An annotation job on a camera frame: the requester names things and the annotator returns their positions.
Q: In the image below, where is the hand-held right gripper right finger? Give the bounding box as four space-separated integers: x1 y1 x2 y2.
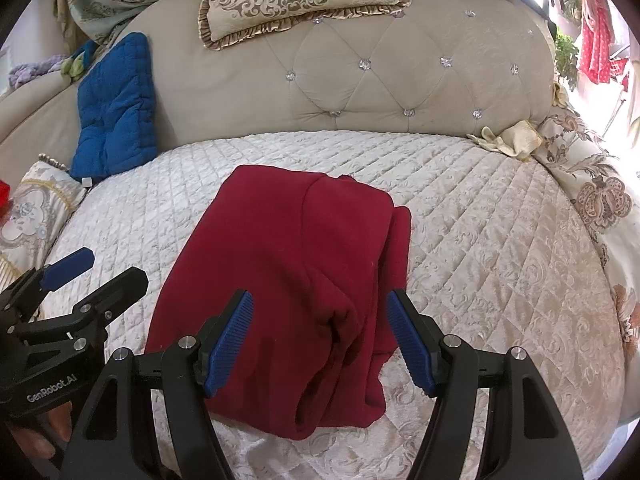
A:
386 287 585 480

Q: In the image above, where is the floral cream cushion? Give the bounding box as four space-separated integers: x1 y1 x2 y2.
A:
0 155 88 283

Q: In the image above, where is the white quilted bedspread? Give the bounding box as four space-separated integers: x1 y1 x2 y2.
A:
42 130 628 480

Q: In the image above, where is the red hanging garment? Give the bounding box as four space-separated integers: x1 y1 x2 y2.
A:
580 0 632 86

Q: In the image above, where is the purple cloth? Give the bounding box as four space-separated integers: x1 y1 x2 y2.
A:
9 55 67 89

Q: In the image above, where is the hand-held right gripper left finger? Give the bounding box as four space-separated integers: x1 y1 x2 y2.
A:
59 289 255 480

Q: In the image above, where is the person's left hand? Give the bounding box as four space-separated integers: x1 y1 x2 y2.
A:
7 402 74 461

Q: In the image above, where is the dark red sweater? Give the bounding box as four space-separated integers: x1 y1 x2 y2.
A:
145 165 412 438

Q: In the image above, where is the floral duvet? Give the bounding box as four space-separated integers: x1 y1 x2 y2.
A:
535 105 640 361

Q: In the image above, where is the green floral cloth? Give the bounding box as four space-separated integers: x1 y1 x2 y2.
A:
60 42 99 81

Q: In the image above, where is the green potted plant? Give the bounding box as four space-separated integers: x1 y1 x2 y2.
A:
554 30 582 92

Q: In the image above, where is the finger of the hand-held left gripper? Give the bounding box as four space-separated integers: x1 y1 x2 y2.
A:
12 266 150 336
0 247 96 322

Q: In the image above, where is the cream cloth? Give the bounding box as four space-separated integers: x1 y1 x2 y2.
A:
467 120 544 162

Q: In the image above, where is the blue quilted cushion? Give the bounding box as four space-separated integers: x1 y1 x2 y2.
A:
70 32 160 183

